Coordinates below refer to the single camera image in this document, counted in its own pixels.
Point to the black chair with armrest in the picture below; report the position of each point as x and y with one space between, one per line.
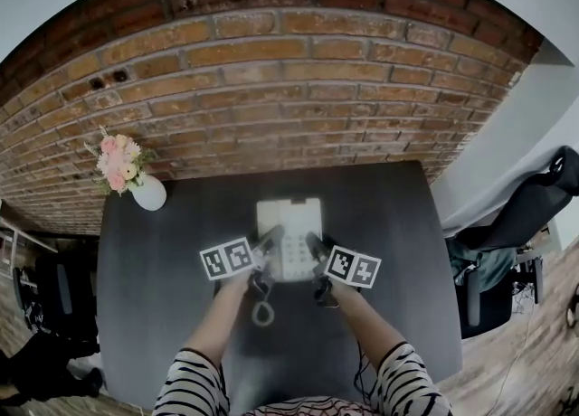
59 296

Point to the pink flower bouquet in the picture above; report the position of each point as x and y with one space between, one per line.
118 161

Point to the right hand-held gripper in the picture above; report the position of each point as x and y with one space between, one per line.
353 267

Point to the white round vase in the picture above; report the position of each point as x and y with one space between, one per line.
150 192

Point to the black mesh office chair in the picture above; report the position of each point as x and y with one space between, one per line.
511 220

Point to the teal jacket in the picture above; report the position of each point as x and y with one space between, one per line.
488 265

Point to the person's left forearm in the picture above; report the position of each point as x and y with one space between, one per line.
221 319

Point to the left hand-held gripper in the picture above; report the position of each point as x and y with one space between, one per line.
226 258

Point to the person's right forearm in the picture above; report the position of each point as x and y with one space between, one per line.
364 324

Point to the white desk telephone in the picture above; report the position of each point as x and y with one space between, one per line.
294 224

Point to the white metal shelf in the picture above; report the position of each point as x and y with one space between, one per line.
22 242

